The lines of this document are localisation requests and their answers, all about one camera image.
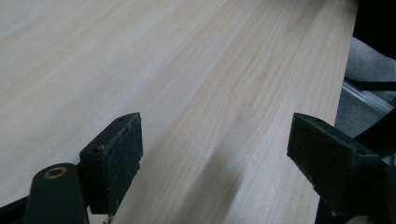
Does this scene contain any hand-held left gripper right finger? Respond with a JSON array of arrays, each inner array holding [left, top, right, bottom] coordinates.
[[286, 112, 389, 217]]

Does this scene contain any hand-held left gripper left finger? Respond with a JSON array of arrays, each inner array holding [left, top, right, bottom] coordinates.
[[78, 112, 144, 217]]

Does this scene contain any metal rail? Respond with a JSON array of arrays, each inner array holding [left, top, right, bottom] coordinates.
[[341, 81, 396, 114]]

